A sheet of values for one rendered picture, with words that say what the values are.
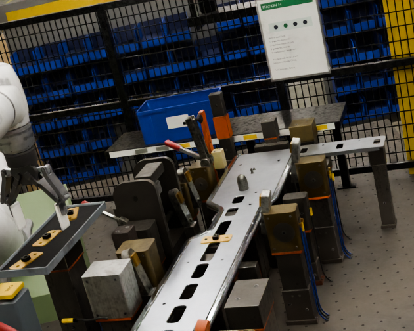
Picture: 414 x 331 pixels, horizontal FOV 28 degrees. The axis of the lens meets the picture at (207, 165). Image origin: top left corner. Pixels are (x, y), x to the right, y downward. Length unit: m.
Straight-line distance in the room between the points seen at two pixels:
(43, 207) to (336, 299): 1.02
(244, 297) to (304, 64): 1.39
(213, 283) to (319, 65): 1.27
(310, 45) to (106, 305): 1.44
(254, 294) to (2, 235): 0.97
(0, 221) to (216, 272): 0.78
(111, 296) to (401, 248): 1.06
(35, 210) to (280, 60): 1.04
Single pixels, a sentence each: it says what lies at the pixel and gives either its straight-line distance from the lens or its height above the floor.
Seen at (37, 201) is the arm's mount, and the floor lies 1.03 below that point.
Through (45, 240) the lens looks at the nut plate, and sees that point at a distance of 2.10.
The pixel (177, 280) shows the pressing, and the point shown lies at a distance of 2.07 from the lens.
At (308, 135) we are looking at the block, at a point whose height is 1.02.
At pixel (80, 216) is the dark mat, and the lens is 2.19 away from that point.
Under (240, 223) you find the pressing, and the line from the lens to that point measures 2.30.
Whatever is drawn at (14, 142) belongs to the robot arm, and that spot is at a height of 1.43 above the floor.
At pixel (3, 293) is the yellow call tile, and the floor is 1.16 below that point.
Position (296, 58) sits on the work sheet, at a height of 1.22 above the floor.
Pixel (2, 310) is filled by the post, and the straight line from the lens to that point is 1.91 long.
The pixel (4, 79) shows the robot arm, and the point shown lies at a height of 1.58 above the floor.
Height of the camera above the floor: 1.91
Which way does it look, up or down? 19 degrees down
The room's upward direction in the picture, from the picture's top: 14 degrees counter-clockwise
